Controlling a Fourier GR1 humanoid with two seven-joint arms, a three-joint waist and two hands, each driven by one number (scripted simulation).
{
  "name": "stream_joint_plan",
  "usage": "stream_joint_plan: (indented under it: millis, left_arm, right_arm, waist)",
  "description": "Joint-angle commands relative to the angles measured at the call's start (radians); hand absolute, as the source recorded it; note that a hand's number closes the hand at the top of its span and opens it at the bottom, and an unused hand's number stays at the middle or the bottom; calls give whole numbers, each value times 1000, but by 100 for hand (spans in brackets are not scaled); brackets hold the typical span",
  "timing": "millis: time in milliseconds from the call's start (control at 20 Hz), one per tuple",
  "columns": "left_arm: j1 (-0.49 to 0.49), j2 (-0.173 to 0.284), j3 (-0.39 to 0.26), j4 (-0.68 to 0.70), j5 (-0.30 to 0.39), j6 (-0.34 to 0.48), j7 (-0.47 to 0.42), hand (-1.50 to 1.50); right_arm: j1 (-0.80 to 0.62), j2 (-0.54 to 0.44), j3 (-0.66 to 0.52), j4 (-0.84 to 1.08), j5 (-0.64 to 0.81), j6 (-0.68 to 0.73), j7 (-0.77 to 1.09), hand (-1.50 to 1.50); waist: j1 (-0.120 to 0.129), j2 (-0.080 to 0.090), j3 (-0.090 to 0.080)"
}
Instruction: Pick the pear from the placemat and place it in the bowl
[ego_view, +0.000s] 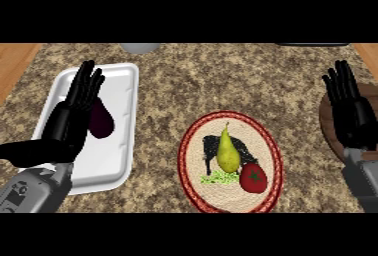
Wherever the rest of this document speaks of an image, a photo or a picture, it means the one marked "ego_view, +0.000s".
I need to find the yellow-green pear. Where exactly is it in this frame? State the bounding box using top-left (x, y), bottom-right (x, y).
top-left (216, 121), bottom-right (243, 174)

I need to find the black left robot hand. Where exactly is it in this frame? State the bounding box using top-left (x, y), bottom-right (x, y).
top-left (0, 59), bottom-right (107, 169)

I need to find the white rectangular tray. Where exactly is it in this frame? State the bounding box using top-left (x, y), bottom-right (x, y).
top-left (18, 62), bottom-right (141, 196)

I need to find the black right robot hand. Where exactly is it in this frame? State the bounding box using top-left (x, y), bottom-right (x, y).
top-left (321, 59), bottom-right (378, 151)

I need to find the red tomato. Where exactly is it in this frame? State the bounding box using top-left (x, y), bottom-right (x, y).
top-left (240, 162), bottom-right (269, 194)

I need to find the oval red-rimmed placemat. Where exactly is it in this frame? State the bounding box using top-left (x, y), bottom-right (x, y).
top-left (178, 110), bottom-right (286, 214)

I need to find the brown wooden bowl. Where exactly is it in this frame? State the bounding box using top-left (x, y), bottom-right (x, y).
top-left (318, 82), bottom-right (378, 164)

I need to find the dark purple eggplant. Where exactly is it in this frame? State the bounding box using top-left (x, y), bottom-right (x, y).
top-left (88, 96), bottom-right (117, 140)

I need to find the grey round object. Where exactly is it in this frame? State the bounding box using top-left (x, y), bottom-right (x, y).
top-left (120, 42), bottom-right (163, 55)

